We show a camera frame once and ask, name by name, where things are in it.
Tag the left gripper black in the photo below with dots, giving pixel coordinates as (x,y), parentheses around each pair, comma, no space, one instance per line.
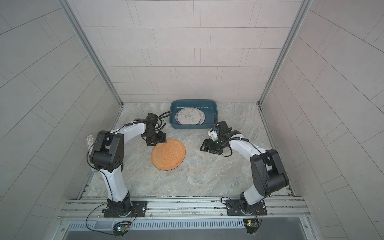
(162,138)

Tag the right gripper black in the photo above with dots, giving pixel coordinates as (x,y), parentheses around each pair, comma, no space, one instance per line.
(211,147)

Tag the orange round coaster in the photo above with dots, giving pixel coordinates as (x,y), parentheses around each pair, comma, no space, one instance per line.
(168,156)

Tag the teal plastic storage box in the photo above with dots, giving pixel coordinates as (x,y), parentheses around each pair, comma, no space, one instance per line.
(209,107)

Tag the blue toast bear coaster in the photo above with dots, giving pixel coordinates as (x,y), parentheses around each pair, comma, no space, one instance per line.
(203,117)

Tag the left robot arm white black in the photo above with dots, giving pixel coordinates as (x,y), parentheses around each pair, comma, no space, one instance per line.
(107,158)

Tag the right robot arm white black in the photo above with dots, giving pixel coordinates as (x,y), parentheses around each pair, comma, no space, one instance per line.
(268,172)

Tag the glitter silver cylinder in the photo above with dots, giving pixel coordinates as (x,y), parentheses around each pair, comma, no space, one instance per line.
(90,142)

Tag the right controller board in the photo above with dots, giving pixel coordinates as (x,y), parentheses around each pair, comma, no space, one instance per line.
(252,225)

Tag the controller board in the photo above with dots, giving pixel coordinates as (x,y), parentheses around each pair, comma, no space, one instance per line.
(121,228)
(252,225)

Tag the left controller board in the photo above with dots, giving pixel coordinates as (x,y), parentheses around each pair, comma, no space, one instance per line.
(121,228)

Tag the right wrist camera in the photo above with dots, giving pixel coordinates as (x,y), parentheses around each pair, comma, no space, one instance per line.
(213,134)

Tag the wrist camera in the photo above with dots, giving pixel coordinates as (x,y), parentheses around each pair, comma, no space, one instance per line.
(213,134)
(152,117)

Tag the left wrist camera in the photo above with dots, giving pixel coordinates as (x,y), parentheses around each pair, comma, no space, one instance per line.
(152,117)

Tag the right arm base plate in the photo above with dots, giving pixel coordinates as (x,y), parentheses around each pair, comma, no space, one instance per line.
(242,208)

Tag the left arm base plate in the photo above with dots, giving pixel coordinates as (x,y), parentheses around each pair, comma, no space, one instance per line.
(125,209)

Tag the aluminium frame rail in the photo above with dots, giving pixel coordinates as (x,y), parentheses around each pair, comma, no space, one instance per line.
(179,213)

